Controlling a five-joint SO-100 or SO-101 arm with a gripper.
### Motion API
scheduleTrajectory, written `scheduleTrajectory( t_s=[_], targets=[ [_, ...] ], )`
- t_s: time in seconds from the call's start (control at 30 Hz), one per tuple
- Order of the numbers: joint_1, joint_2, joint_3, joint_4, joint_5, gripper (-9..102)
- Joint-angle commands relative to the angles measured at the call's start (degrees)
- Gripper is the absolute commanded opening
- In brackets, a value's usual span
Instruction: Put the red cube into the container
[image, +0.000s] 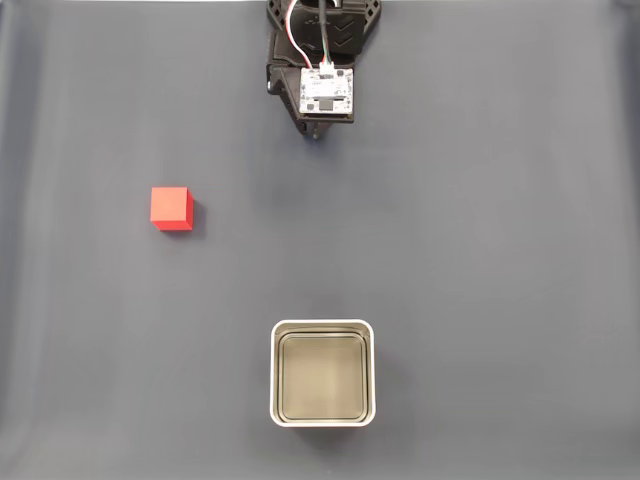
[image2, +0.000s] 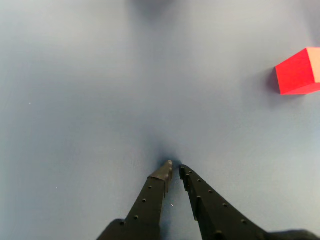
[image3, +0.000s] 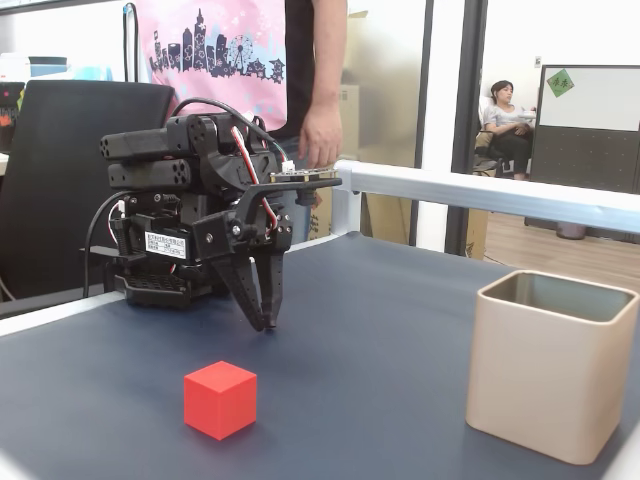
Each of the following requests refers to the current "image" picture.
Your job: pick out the red cube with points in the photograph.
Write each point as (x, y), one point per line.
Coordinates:
(170, 205)

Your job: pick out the beige square metal container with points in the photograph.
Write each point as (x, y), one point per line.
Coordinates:
(325, 380)

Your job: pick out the dark table cover sheet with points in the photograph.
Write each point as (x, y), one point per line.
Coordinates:
(450, 250)

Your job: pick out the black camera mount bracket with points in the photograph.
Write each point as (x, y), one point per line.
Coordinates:
(340, 118)

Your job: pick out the white camera circuit board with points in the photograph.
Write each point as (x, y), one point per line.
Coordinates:
(325, 90)

